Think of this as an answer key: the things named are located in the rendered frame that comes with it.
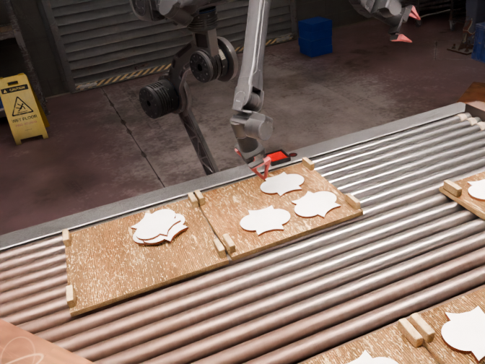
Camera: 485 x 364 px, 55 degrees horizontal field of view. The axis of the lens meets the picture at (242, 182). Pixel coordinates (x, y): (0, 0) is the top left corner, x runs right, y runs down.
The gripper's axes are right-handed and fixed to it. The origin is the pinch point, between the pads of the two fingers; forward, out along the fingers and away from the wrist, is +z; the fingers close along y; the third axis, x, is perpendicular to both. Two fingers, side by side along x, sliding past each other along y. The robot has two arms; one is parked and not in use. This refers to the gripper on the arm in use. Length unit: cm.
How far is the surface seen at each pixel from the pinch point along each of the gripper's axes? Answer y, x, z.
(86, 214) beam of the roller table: 19, 55, -2
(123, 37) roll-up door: 465, -2, 76
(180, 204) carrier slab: 4.6, 26.6, 1.4
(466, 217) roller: -42, -42, 17
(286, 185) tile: -4.0, -6.0, 7.7
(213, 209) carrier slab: -3.4, 18.0, 3.0
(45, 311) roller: -21, 69, -7
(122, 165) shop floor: 232, 56, 103
